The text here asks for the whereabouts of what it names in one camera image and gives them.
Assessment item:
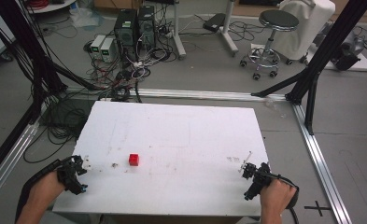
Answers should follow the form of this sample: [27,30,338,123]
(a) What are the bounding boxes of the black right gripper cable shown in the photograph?
[269,174,301,224]

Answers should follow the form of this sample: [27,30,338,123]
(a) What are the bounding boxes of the person's right hand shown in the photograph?
[260,178,298,217]

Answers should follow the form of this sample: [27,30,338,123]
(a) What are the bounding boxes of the black device on white board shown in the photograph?
[330,30,366,72]

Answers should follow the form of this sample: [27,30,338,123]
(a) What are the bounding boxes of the white desk leg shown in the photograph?
[171,0,188,61]
[219,0,240,58]

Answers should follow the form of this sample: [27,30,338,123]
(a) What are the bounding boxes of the clear plastic bag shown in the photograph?
[68,7,105,30]

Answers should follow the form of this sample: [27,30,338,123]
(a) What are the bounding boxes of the white cloth cover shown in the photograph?
[270,0,337,62]

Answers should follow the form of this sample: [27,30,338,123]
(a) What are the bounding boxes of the black frame post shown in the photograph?
[0,0,105,125]
[250,0,367,136]

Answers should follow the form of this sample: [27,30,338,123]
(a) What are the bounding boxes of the flat black box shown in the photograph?
[202,12,227,34]

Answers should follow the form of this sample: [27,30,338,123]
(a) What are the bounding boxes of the tangle of black cables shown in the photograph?
[22,18,179,164]

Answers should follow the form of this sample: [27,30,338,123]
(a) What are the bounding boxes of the white flat board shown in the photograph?
[306,43,367,73]

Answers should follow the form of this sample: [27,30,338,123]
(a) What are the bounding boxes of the black round stool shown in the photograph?
[239,8,301,81]

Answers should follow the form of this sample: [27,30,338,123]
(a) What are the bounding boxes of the white power supply unit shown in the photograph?
[100,37,118,63]
[90,34,106,60]

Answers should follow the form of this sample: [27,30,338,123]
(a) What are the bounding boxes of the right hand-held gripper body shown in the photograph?
[243,161,281,202]

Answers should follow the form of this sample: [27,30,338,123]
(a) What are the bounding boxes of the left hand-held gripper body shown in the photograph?
[56,155,89,196]

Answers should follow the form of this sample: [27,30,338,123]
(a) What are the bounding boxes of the person's left hand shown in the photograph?
[24,170,67,216]

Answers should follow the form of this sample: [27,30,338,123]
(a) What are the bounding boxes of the red cube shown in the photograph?
[128,153,141,167]

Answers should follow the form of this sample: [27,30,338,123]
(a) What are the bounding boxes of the aluminium floor rail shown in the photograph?
[290,103,354,224]
[0,119,42,211]
[64,86,289,103]

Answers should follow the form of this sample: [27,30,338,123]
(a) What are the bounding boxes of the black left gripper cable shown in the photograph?
[14,159,63,222]

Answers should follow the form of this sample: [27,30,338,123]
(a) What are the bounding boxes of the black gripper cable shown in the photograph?
[14,159,63,222]
[269,174,301,224]

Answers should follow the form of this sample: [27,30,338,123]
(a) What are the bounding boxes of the thin clear stick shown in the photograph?
[237,150,253,174]

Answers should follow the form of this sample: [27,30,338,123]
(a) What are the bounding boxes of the black computer tower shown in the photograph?
[136,5,157,51]
[113,7,139,49]

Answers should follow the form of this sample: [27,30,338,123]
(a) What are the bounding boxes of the white round table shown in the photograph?
[24,0,78,15]

